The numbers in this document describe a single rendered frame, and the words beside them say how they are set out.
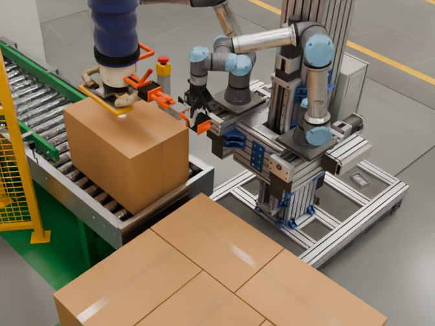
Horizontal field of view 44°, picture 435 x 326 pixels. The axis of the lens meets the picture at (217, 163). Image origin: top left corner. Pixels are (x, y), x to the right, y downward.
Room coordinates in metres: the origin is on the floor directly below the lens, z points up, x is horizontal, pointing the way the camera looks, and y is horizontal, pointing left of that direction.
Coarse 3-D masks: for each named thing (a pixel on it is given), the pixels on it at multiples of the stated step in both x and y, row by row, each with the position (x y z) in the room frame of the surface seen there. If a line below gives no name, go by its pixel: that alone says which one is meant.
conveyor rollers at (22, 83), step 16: (16, 64) 3.58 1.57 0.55; (16, 80) 3.36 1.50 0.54; (32, 80) 3.37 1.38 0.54; (16, 96) 3.16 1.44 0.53; (32, 96) 3.16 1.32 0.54; (48, 96) 3.16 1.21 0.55; (64, 96) 3.17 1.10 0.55; (16, 112) 2.96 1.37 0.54; (32, 112) 2.96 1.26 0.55; (48, 112) 2.97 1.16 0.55; (32, 128) 2.78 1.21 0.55; (48, 128) 2.83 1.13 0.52; (64, 128) 2.82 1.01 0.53; (64, 144) 2.63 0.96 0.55; (64, 160) 2.50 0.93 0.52; (80, 176) 2.37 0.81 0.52; (96, 192) 2.24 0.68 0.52; (112, 208) 2.10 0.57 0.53
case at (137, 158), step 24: (120, 96) 2.59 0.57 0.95; (72, 120) 2.37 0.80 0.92; (96, 120) 2.34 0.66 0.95; (120, 120) 2.35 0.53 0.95; (144, 120) 2.36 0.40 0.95; (168, 120) 2.38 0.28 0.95; (72, 144) 2.40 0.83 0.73; (96, 144) 2.23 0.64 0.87; (120, 144) 2.14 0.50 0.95; (144, 144) 2.15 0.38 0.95; (168, 144) 2.22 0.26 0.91; (96, 168) 2.25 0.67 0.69; (120, 168) 2.09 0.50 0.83; (144, 168) 2.10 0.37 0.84; (168, 168) 2.21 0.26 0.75; (120, 192) 2.11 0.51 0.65; (144, 192) 2.09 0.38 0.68; (168, 192) 2.21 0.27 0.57
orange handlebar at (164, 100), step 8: (144, 48) 2.63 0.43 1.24; (144, 56) 2.54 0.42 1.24; (128, 80) 2.28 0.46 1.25; (136, 88) 2.23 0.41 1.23; (152, 96) 2.15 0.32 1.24; (160, 96) 2.14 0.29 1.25; (168, 96) 2.14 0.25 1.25; (160, 104) 2.11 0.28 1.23; (168, 104) 2.09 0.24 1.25; (208, 128) 1.93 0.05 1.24
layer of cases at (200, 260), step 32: (160, 224) 1.99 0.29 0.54; (192, 224) 2.00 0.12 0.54; (224, 224) 2.01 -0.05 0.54; (128, 256) 1.76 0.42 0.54; (160, 256) 1.77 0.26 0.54; (192, 256) 1.78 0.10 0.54; (224, 256) 1.79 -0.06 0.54; (256, 256) 1.80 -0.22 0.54; (288, 256) 1.81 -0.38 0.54; (64, 288) 1.54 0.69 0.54; (96, 288) 1.55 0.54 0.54; (128, 288) 1.56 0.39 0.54; (160, 288) 1.57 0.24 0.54; (192, 288) 1.58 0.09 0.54; (224, 288) 1.59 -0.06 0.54; (256, 288) 1.60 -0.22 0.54; (288, 288) 1.61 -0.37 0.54; (320, 288) 1.62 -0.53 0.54; (64, 320) 1.47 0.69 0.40; (96, 320) 1.38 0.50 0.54; (128, 320) 1.39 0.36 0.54; (160, 320) 1.40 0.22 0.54; (192, 320) 1.41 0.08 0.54; (224, 320) 1.41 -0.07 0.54; (256, 320) 1.42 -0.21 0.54; (288, 320) 1.43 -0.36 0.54; (320, 320) 1.44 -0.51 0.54; (352, 320) 1.45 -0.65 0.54; (384, 320) 1.46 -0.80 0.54
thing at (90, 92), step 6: (84, 84) 2.41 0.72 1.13; (96, 84) 2.37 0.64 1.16; (84, 90) 2.35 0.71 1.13; (90, 90) 2.35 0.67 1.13; (90, 96) 2.31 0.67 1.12; (96, 96) 2.30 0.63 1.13; (108, 96) 2.30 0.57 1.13; (114, 96) 2.26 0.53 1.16; (102, 102) 2.25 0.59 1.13; (108, 102) 2.24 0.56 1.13; (114, 102) 2.25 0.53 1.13; (108, 108) 2.21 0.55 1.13; (114, 108) 2.20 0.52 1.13; (120, 108) 2.20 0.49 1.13; (126, 108) 2.21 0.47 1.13; (132, 108) 2.22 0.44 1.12; (120, 114) 2.17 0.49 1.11
